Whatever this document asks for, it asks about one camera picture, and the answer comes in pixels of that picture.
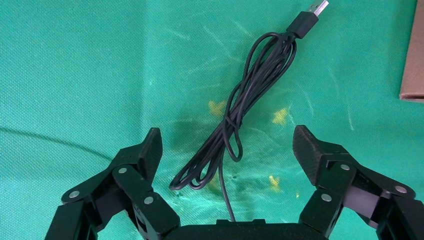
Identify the brown cardboard box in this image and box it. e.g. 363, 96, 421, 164
399, 0, 424, 104

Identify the green table cloth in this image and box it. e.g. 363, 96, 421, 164
0, 0, 424, 240

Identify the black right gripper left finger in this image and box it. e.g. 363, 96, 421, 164
44, 127, 181, 240

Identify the black wired computer mouse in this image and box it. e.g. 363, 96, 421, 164
168, 0, 330, 223

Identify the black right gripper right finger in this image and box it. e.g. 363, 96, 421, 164
292, 124, 424, 240

